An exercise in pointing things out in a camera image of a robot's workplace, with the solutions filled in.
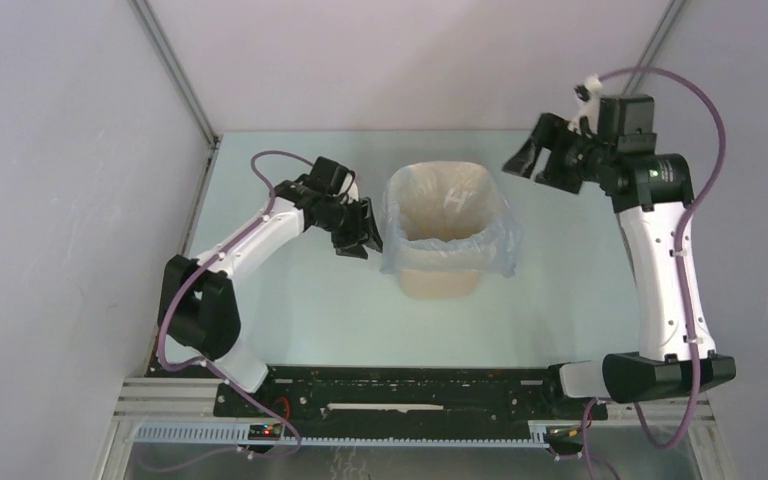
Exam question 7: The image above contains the left aluminium frame post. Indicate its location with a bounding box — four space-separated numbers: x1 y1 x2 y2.
126 0 221 193

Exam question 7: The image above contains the beige trash bin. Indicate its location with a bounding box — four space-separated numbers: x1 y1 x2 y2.
382 161 496 300

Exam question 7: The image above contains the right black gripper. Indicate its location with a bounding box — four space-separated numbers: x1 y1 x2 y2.
501 112 613 196

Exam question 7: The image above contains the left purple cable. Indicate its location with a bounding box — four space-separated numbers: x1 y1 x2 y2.
155 150 316 458

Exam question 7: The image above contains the purple cable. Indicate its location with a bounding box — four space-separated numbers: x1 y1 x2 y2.
155 150 316 458
595 66 728 452

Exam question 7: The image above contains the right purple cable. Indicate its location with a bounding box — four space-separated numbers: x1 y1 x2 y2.
595 66 728 452

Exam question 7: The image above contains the aluminium frame post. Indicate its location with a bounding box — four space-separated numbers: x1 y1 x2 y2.
126 0 221 193
611 0 692 97

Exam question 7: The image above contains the right aluminium frame post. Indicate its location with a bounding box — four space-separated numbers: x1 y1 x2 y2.
611 0 692 97

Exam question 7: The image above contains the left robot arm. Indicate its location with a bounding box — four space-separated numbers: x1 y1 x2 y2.
155 157 383 417

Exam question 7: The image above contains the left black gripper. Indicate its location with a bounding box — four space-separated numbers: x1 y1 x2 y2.
315 198 386 261

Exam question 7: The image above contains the blue plastic trash bag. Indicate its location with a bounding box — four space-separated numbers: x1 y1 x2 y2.
381 161 523 277

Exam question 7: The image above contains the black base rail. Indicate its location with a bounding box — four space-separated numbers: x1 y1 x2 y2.
118 362 717 446

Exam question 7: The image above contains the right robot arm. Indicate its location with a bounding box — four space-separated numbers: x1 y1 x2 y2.
502 95 736 418

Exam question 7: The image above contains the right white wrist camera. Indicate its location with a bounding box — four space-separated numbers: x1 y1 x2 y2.
567 75 603 136

